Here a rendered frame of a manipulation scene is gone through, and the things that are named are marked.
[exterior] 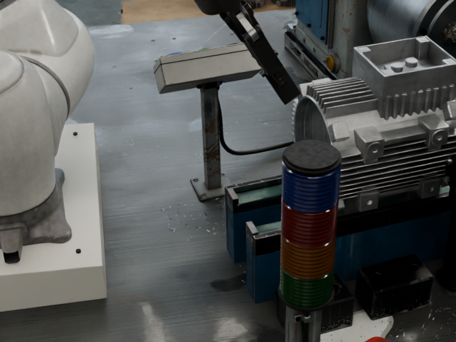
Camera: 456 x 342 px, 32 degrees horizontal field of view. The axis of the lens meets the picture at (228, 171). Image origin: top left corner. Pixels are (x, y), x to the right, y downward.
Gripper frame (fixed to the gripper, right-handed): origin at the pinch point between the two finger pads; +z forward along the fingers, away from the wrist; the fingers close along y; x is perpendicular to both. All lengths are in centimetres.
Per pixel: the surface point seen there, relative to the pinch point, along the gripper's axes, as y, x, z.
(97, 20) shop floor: 293, 43, 103
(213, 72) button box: 15.6, 7.5, 1.4
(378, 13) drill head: 27.7, -24.2, 19.6
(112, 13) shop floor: 298, 35, 107
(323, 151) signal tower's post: -36.0, 2.6, -14.7
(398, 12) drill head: 21.5, -25.9, 17.7
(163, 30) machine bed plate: 91, 12, 28
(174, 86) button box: 16.1, 14.1, -0.6
